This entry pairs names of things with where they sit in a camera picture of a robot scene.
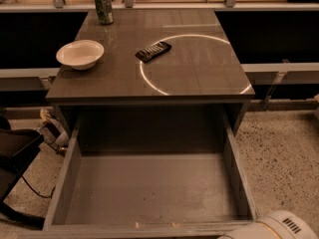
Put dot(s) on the grey top drawer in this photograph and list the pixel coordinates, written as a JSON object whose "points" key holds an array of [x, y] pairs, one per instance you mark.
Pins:
{"points": [[158, 173]]}

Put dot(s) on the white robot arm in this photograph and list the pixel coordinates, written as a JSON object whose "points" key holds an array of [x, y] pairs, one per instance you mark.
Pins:
{"points": [[279, 224]]}

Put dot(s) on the grey drawer cabinet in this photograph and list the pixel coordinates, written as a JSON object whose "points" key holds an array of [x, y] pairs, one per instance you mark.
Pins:
{"points": [[200, 67]]}

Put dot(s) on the black snack bar wrapper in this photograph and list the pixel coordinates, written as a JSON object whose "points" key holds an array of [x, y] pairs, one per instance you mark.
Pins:
{"points": [[152, 51]]}

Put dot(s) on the white bowl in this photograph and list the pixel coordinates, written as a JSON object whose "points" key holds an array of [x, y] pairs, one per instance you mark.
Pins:
{"points": [[80, 55]]}

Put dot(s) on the white yellow object behind cabinet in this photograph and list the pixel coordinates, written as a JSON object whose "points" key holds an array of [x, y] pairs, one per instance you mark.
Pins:
{"points": [[53, 132]]}

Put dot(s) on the green soda can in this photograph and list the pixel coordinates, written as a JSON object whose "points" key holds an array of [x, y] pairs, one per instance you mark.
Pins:
{"points": [[104, 11]]}

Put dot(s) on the black chair frame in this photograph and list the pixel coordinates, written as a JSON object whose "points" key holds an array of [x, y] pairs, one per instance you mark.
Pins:
{"points": [[18, 148]]}

